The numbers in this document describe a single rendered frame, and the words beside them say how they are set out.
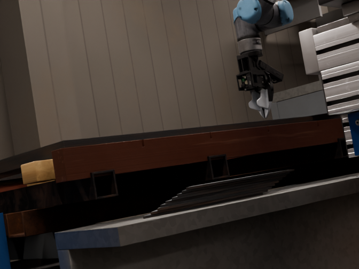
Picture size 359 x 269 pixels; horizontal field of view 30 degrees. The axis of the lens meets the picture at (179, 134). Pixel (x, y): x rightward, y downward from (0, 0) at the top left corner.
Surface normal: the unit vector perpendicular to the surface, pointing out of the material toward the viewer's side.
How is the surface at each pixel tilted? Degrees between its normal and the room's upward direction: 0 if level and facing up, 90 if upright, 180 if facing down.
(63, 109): 90
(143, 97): 90
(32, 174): 90
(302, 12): 90
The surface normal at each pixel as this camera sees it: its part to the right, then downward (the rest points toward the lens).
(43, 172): 0.62, -0.16
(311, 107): -0.76, 0.08
